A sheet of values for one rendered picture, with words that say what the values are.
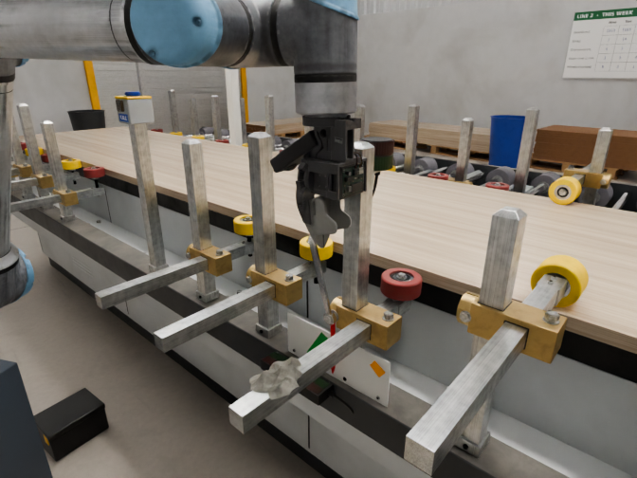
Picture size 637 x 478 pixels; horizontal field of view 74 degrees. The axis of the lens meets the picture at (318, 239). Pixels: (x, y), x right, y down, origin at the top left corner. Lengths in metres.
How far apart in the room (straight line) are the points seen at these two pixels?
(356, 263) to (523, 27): 7.74
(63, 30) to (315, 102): 0.32
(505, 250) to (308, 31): 0.39
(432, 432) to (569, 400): 0.53
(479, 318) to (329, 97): 0.38
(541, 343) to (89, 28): 0.69
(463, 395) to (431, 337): 0.51
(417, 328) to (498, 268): 0.43
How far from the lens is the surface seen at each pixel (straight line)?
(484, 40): 8.60
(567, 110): 8.06
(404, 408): 0.87
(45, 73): 8.68
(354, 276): 0.77
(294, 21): 0.63
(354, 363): 0.86
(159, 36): 0.55
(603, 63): 7.93
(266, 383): 0.65
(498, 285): 0.64
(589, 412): 0.96
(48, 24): 0.68
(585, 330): 0.84
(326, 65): 0.61
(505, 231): 0.61
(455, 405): 0.49
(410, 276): 0.87
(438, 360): 1.04
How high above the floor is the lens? 1.28
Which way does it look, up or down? 21 degrees down
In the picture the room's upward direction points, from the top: straight up
